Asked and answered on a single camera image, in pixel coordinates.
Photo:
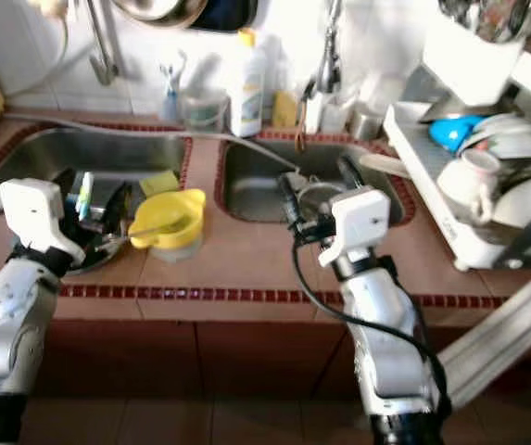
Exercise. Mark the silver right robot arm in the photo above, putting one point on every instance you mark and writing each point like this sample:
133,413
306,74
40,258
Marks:
385,343

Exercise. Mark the grey metal bar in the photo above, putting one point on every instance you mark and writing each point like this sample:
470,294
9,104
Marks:
506,338

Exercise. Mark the white plastic base bowl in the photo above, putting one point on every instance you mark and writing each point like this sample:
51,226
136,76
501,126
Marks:
177,255

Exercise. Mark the chrome kitchen faucet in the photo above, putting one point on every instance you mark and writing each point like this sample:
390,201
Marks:
330,65

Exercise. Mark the clear plastic pail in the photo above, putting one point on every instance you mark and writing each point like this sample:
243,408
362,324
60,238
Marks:
203,113

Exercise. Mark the chrome wall tap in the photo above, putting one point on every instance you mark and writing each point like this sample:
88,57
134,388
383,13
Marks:
105,65

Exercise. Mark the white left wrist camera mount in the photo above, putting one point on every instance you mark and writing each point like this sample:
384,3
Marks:
33,218

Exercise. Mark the green white toothbrush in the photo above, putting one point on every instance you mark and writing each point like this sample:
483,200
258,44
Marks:
85,195

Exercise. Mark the hanging black pan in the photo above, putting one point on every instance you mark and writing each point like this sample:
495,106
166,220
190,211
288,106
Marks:
228,14

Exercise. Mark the blue plastic bowl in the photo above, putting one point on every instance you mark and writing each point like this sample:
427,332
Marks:
450,134

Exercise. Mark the clear toothbrush cup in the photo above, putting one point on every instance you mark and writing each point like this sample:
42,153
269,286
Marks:
170,109

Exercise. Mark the yellow plastic bowl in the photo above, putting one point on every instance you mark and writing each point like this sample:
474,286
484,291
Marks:
186,222

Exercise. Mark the steel sink basin with drain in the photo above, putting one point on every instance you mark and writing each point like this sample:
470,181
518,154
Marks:
256,185

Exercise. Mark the beige tap water filter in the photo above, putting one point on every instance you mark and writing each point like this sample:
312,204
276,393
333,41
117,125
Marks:
47,7

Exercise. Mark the round steel pot lid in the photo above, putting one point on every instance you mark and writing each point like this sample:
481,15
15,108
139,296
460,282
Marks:
321,197

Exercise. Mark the white black brush holder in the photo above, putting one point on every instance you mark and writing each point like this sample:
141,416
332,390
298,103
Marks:
313,111

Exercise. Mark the plain yellow sponge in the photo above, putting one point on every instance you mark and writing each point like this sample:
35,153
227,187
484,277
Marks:
285,109

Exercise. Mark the beige rice paddle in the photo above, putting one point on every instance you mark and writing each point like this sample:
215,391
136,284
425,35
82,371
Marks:
385,165

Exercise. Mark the white floral bowl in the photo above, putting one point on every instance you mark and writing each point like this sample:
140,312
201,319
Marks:
515,139

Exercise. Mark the white plastic dish rack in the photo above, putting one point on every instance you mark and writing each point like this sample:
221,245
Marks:
418,171

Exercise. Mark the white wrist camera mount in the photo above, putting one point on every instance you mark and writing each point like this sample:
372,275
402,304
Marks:
358,222
33,218

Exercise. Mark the small steel cup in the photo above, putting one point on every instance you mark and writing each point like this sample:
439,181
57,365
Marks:
367,122

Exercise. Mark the white plastic tray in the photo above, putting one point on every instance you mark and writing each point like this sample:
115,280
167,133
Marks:
474,60

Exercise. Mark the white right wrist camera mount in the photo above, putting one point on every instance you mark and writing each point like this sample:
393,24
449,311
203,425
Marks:
358,222

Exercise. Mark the hanging steel wok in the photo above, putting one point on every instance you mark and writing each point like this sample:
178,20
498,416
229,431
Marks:
158,9

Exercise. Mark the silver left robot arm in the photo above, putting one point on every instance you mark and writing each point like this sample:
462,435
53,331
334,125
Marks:
6,324

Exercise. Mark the white detergent bottle yellow cap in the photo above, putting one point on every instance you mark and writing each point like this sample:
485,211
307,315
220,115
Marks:
246,93

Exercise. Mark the yellow green dish sponge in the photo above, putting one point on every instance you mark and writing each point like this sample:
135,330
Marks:
161,183

